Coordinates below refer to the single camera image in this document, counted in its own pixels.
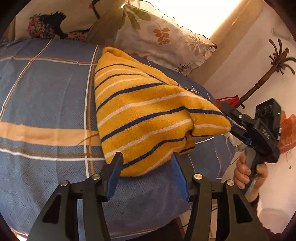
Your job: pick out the person right hand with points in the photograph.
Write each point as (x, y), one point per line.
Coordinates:
(242, 176)

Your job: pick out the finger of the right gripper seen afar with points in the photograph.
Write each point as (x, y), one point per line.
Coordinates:
(234, 114)

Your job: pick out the beige silhouette print pillow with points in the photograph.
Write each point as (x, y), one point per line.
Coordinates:
(70, 20)

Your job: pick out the beige sheer curtain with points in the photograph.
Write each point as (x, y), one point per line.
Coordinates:
(227, 37)

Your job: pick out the white leaf print pillow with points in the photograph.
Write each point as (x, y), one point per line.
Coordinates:
(159, 39)

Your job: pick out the orange plastic bag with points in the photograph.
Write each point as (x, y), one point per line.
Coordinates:
(288, 132)

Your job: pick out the yellow striped knit sweater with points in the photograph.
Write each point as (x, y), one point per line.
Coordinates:
(147, 116)

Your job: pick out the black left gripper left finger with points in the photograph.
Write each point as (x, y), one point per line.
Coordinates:
(110, 175)

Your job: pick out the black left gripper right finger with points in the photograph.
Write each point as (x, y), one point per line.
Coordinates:
(183, 171)

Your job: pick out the dark wooden coat rack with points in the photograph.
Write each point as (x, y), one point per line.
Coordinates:
(279, 61)

